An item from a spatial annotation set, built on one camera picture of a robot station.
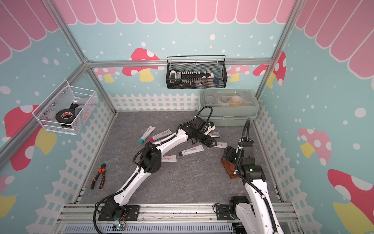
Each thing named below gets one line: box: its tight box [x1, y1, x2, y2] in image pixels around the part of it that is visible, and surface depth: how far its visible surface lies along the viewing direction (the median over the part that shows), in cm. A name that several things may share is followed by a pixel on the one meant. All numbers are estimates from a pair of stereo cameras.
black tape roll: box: [55, 108, 76, 124], surface depth 71 cm
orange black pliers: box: [90, 162, 107, 190], surface depth 89 cm
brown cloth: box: [221, 157, 240, 179], surface depth 89 cm
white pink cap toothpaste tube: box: [149, 128, 173, 142], surface depth 105 cm
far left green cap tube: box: [138, 125, 156, 144], surface depth 106 cm
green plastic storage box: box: [197, 88, 260, 127], surface depth 104 cm
